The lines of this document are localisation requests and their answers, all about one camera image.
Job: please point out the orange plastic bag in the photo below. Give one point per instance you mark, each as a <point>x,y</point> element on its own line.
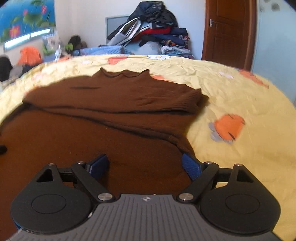
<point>30,56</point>

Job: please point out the blue quilted blanket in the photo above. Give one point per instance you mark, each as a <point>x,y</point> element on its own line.
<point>102,50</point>

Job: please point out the brown knit sweater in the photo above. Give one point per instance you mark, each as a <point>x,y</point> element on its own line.
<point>139,122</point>

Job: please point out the grey framed panel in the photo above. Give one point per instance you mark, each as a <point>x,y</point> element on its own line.
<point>112,23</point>

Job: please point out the floral patterned pillow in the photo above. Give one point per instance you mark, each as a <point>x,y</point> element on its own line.
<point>51,43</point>

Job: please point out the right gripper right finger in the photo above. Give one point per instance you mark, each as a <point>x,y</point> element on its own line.
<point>202,176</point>

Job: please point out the lotus flower curtain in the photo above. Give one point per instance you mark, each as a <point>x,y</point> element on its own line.
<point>20,18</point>

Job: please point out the dark stuffed bag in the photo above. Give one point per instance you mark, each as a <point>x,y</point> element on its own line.
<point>75,43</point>

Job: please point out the pile of clothes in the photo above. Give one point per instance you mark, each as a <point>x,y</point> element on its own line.
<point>152,23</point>

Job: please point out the silver door handle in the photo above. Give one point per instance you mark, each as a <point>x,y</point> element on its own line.
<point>212,23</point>

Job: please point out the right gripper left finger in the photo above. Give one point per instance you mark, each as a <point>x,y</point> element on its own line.
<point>87,176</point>

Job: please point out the brown wooden door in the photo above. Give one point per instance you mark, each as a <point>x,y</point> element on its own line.
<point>232,41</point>

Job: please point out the yellow floral bed sheet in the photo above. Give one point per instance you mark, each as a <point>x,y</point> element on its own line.
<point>248,120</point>

